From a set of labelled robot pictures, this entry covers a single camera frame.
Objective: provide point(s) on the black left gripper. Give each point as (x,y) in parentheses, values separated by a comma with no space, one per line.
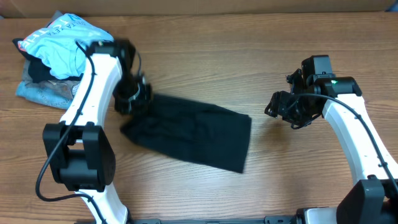
(123,109)

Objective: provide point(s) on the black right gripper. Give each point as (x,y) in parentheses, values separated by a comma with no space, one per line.
(279,101)

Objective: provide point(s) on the black t-shirt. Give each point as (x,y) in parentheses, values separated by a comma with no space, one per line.
(193,131)

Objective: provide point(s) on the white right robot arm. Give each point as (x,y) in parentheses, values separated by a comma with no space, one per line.
(373,198)

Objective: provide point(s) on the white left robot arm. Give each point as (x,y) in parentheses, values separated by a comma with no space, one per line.
(79,154)

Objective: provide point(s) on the grey folded garment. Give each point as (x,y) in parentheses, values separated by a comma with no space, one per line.
(64,88)

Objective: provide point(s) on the light blue printed shirt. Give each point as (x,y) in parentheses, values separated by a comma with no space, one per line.
(73,27)

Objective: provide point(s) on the blue denim jeans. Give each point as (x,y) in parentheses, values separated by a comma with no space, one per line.
(44,97)

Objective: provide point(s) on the dark navy folded garment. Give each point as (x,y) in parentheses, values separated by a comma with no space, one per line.
(37,70)

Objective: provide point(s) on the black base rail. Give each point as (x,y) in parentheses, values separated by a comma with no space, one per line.
(266,220)

